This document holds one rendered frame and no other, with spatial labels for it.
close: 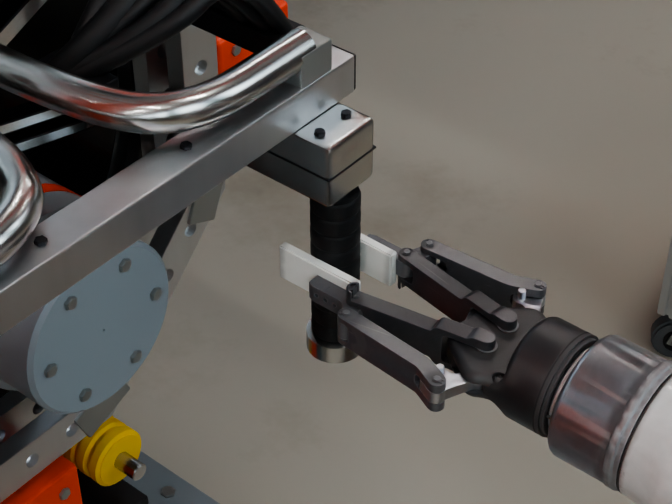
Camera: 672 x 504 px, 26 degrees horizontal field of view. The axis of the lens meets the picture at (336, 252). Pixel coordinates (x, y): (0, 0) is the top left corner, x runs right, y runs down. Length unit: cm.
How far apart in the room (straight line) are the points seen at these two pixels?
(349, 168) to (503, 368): 17
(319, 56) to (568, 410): 28
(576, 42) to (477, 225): 61
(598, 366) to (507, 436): 115
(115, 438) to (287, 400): 80
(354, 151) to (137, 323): 19
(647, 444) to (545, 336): 10
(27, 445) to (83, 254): 40
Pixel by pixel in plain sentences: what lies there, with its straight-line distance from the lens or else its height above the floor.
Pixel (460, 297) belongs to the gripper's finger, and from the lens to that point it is 101.
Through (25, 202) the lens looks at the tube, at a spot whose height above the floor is 101.
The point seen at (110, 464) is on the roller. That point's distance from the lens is 135.
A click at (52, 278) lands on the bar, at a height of 97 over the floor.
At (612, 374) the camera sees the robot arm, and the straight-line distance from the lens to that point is 92.
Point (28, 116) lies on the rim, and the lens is 122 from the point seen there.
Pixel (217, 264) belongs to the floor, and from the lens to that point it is 234.
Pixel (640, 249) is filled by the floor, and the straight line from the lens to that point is 241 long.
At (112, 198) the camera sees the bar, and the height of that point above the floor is 98.
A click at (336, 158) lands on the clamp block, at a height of 94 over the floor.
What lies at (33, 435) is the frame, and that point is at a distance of 124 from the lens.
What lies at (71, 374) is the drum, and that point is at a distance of 98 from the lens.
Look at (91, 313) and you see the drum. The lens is 96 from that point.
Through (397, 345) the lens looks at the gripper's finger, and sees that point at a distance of 97.
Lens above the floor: 151
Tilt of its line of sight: 40 degrees down
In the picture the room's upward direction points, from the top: straight up
